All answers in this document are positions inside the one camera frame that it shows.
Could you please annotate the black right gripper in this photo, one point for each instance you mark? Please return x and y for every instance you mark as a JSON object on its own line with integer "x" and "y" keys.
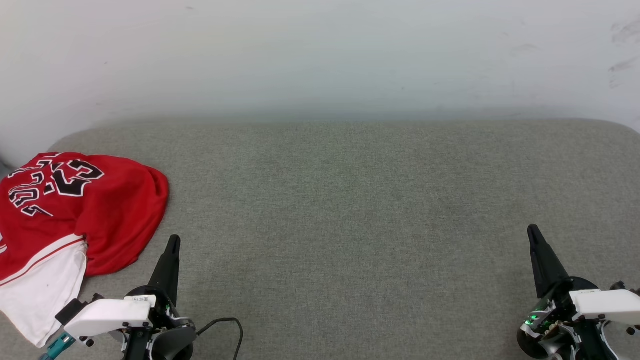
{"x": 550, "y": 325}

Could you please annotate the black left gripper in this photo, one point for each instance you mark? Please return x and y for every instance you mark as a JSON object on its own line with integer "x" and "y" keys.
{"x": 170, "y": 340}

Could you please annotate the red basketball jersey white sleeves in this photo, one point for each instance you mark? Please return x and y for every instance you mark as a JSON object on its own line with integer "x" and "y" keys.
{"x": 115, "y": 215}

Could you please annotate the grey fabric sofa cushion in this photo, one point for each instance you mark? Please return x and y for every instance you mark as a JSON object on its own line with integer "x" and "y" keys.
{"x": 350, "y": 210}

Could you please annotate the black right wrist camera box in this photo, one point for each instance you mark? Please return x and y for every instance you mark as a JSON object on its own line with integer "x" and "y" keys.
{"x": 622, "y": 287}

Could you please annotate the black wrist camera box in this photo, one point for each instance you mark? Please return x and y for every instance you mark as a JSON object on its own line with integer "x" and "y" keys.
{"x": 70, "y": 311}
{"x": 622, "y": 287}

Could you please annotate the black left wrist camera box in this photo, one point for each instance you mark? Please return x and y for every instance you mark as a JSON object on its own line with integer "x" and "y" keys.
{"x": 70, "y": 311}

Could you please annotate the teal left camera connector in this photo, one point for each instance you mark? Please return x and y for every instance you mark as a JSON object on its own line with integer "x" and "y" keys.
{"x": 57, "y": 346}

